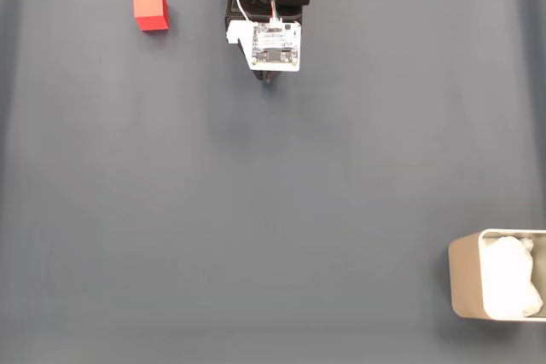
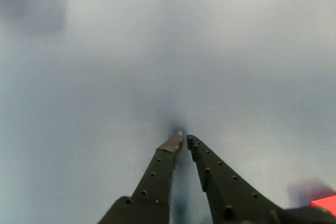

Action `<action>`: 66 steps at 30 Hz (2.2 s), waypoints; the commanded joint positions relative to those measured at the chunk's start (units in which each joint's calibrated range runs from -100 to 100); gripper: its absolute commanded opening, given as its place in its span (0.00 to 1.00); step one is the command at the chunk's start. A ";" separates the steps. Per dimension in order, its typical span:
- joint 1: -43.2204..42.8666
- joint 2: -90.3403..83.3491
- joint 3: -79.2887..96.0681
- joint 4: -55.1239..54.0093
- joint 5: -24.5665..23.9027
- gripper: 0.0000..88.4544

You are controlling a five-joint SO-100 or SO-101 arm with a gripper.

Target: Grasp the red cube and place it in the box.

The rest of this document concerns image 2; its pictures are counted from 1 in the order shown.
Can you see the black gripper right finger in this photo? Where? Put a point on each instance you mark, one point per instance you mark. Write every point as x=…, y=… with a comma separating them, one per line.
x=225, y=190

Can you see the gripper black left finger with grey tip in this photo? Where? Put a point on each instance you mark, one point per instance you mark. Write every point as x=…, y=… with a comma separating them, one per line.
x=155, y=182

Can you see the red cube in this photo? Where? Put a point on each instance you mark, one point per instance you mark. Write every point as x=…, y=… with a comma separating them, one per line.
x=325, y=203

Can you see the dark blue mat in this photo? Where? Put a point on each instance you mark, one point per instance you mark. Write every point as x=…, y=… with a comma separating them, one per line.
x=157, y=51

